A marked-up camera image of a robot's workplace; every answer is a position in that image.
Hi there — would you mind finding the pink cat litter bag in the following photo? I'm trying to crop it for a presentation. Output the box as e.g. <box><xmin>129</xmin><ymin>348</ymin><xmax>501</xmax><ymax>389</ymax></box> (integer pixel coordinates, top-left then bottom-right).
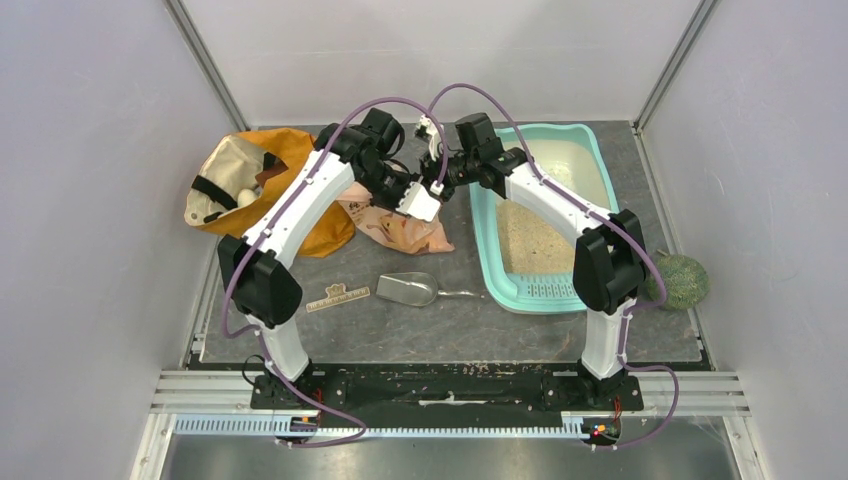
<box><xmin>337</xmin><ymin>183</ymin><xmax>455</xmax><ymax>255</ymax></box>

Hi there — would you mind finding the aluminium frame rail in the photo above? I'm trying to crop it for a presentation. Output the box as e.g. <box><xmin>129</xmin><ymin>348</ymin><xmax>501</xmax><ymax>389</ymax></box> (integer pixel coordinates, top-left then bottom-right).
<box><xmin>132</xmin><ymin>363</ymin><xmax>765</xmax><ymax>479</ymax></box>

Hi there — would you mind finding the teal litter box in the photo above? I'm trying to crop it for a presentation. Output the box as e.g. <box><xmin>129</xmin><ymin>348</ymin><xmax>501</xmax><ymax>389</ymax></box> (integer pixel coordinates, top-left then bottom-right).
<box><xmin>469</xmin><ymin>123</ymin><xmax>619</xmax><ymax>315</ymax></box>

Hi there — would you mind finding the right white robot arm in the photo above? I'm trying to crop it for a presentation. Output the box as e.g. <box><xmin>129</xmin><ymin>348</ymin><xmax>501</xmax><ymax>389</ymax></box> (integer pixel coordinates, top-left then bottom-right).
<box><xmin>445</xmin><ymin>113</ymin><xmax>649</xmax><ymax>409</ymax></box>

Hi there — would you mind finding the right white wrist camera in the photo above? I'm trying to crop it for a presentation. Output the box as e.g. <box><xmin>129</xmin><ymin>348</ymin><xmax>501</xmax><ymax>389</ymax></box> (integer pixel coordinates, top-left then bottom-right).
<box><xmin>414</xmin><ymin>115</ymin><xmax>442</xmax><ymax>162</ymax></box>

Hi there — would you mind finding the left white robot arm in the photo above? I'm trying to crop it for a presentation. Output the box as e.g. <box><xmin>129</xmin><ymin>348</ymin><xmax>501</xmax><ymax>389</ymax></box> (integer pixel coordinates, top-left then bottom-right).
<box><xmin>217</xmin><ymin>108</ymin><xmax>412</xmax><ymax>409</ymax></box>

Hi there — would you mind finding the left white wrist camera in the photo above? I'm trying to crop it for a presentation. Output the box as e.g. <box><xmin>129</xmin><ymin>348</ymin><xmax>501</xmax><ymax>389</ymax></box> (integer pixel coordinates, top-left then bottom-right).
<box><xmin>395</xmin><ymin>182</ymin><xmax>442</xmax><ymax>222</ymax></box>

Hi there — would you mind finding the metal litter scoop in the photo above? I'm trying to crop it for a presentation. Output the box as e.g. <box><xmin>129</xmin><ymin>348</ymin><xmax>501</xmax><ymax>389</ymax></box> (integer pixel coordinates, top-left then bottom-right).
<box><xmin>376</xmin><ymin>272</ymin><xmax>485</xmax><ymax>307</ymax></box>

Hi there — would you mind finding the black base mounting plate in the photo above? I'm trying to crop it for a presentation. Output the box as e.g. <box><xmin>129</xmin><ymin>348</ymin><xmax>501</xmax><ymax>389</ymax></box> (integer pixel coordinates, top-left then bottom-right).
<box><xmin>249</xmin><ymin>362</ymin><xmax>644</xmax><ymax>431</ymax></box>

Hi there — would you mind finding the green textured ball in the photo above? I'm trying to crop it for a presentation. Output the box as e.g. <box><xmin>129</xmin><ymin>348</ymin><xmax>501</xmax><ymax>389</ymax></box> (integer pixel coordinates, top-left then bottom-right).
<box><xmin>655</xmin><ymin>253</ymin><xmax>710</xmax><ymax>311</ymax></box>

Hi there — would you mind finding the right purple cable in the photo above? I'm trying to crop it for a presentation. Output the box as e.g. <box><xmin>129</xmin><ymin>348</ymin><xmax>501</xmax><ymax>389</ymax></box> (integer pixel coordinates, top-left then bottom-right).
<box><xmin>425</xmin><ymin>82</ymin><xmax>680</xmax><ymax>453</ymax></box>

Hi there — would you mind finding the wooden bag clip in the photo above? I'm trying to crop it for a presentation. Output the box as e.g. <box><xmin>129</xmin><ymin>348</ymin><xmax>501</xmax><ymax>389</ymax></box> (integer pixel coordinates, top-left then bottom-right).
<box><xmin>305</xmin><ymin>283</ymin><xmax>371</xmax><ymax>313</ymax></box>

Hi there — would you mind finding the orange cloth bag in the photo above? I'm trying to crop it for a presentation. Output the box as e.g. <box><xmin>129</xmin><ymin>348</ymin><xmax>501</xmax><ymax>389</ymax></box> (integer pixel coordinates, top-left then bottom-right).
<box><xmin>184</xmin><ymin>128</ymin><xmax>315</xmax><ymax>237</ymax></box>

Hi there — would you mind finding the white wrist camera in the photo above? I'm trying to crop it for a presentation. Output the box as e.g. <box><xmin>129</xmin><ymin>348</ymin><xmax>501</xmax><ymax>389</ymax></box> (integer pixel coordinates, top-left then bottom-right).
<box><xmin>395</xmin><ymin>182</ymin><xmax>442</xmax><ymax>222</ymax></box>
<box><xmin>414</xmin><ymin>115</ymin><xmax>442</xmax><ymax>162</ymax></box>

